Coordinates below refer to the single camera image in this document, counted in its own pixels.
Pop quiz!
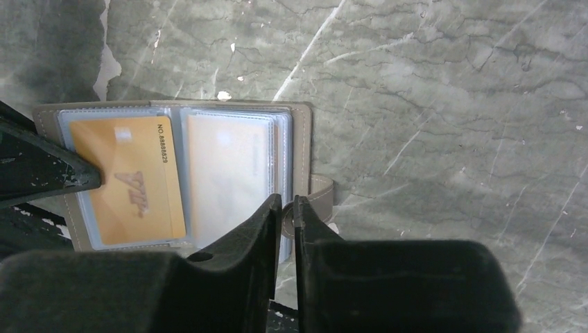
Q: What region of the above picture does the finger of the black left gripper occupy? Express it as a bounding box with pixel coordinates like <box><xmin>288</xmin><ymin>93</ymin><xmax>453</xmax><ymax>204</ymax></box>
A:
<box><xmin>1</xmin><ymin>102</ymin><xmax>102</xmax><ymax>209</ymax></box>

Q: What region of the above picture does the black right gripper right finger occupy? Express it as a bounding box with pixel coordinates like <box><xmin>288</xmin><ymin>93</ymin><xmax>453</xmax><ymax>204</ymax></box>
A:
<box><xmin>293</xmin><ymin>196</ymin><xmax>522</xmax><ymax>332</ymax></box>

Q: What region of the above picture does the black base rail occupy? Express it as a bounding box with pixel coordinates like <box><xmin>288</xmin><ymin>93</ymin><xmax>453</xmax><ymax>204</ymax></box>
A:
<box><xmin>1</xmin><ymin>203</ymin><xmax>74</xmax><ymax>259</ymax></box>

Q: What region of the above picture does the gold VIP credit card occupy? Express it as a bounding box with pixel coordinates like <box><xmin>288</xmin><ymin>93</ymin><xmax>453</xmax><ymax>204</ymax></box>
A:
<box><xmin>65</xmin><ymin>116</ymin><xmax>187</xmax><ymax>250</ymax></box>

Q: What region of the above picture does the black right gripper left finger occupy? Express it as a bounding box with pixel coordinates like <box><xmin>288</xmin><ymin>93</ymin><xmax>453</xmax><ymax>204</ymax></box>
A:
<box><xmin>1</xmin><ymin>194</ymin><xmax>282</xmax><ymax>332</ymax></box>

